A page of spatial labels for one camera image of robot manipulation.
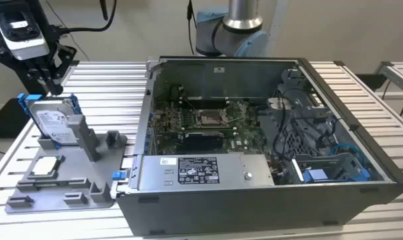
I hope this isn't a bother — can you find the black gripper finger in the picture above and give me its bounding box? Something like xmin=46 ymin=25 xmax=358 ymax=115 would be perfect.
xmin=0 ymin=48 xmax=55 ymax=95
xmin=50 ymin=43 xmax=78 ymax=96

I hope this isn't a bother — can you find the hard disk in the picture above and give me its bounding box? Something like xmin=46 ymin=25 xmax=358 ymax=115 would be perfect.
xmin=18 ymin=92 xmax=88 ymax=151

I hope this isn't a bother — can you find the grey disk bay cage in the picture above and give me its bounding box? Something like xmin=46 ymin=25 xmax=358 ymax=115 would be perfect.
xmin=257 ymin=68 xmax=389 ymax=186

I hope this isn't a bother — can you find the black stand base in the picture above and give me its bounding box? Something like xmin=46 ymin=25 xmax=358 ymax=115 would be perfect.
xmin=0 ymin=97 xmax=31 ymax=139

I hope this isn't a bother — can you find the grey parts rack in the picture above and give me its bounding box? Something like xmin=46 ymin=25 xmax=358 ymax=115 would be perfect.
xmin=4 ymin=114 xmax=128 ymax=215

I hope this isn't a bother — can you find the silver CPU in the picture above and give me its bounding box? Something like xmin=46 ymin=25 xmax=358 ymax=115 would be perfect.
xmin=32 ymin=156 xmax=63 ymax=176

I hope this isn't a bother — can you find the thin locking lever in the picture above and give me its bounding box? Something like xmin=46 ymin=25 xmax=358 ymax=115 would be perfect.
xmin=181 ymin=95 xmax=199 ymax=113

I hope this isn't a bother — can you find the black RAM slot bank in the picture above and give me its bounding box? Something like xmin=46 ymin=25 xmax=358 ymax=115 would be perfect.
xmin=179 ymin=96 xmax=231 ymax=110
xmin=181 ymin=125 xmax=238 ymax=133

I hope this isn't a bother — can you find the CPU socket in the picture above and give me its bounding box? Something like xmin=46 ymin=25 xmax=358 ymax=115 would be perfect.
xmin=194 ymin=108 xmax=229 ymax=127

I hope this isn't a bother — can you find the black finned heatsink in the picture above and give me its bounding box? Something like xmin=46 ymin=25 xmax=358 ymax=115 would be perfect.
xmin=183 ymin=132 xmax=226 ymax=151

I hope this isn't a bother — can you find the silver power supply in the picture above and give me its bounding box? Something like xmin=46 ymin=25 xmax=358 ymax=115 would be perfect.
xmin=136 ymin=153 xmax=277 ymax=194

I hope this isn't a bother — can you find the metal socket cover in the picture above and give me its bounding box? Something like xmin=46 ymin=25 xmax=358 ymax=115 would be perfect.
xmin=223 ymin=101 xmax=253 ymax=121

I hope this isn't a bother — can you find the green motherboard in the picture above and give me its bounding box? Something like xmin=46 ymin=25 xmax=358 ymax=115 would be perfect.
xmin=151 ymin=98 xmax=273 ymax=156

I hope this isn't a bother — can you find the black open PC case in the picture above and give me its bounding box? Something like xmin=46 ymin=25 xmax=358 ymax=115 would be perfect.
xmin=116 ymin=56 xmax=403 ymax=237

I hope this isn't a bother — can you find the blue carrier in bay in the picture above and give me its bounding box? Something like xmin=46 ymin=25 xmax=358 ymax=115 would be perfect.
xmin=301 ymin=169 xmax=330 ymax=184

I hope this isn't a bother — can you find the black box behind table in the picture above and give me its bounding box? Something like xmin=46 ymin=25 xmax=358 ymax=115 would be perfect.
xmin=354 ymin=73 xmax=389 ymax=93

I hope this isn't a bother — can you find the metal slat side table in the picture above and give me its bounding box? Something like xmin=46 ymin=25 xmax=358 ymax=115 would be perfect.
xmin=374 ymin=61 xmax=403 ymax=97

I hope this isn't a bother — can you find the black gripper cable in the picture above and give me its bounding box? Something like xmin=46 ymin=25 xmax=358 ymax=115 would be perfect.
xmin=54 ymin=0 xmax=118 ymax=38

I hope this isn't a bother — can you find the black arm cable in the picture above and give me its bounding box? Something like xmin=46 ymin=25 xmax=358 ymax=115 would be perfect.
xmin=187 ymin=0 xmax=197 ymax=55

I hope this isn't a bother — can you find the white vertical post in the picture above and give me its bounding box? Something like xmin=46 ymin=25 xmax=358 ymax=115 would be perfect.
xmin=263 ymin=0 xmax=285 ymax=58

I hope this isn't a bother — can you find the long black wire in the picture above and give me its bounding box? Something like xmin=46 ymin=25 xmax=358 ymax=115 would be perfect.
xmin=273 ymin=88 xmax=298 ymax=161

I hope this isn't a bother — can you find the short black wire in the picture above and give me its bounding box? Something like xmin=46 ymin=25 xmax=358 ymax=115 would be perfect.
xmin=317 ymin=116 xmax=345 ymax=151

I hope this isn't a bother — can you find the blue wire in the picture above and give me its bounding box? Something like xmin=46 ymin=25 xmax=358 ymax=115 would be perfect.
xmin=329 ymin=141 xmax=370 ymax=176

